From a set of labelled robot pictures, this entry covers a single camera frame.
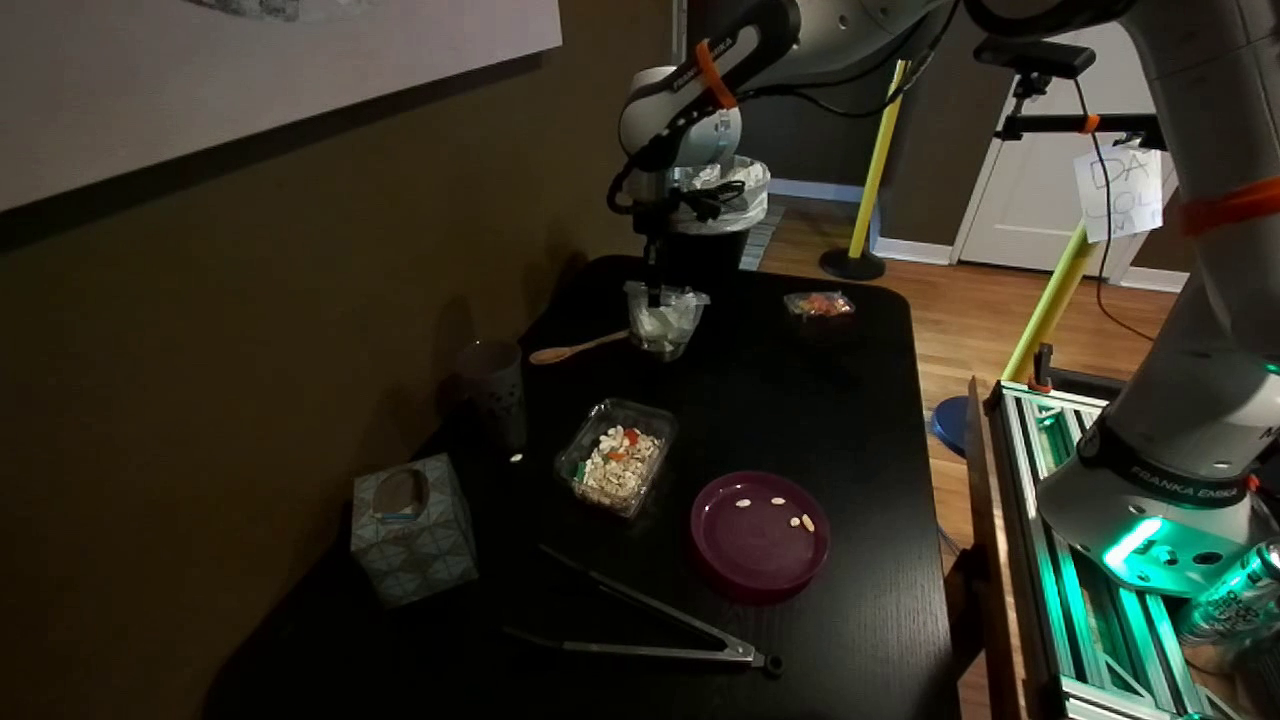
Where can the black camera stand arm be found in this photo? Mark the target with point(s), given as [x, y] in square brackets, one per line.
[1064, 127]

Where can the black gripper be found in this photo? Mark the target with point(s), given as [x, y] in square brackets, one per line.
[682, 220]

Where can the white door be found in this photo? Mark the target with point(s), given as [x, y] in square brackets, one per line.
[1026, 202]

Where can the white framed wall board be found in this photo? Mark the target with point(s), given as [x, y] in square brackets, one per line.
[265, 81]

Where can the black camera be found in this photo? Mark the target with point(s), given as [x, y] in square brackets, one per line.
[1033, 52]

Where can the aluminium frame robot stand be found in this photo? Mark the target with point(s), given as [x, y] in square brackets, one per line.
[1064, 625]

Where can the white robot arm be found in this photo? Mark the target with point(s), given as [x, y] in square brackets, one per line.
[1202, 375]

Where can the yellow pole with black base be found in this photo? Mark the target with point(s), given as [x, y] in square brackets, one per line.
[881, 162]

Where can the purple round lid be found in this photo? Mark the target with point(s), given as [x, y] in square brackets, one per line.
[756, 535]

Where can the patterned tissue box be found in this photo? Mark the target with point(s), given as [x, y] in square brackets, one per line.
[414, 535]

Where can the clear plastic container with seeds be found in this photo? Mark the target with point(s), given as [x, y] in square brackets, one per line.
[617, 461]

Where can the wooden spoon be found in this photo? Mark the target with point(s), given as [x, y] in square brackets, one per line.
[572, 348]

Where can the white paper tag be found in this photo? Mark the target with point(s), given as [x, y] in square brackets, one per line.
[1117, 192]

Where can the metal tongs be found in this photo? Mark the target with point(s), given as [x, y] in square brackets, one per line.
[640, 646]

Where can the dark drinking glass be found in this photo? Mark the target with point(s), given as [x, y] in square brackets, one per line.
[494, 394]

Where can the black trash bin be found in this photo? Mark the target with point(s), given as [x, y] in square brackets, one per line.
[720, 252]

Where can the yellow pole with blue base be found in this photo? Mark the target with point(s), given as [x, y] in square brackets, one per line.
[1053, 301]

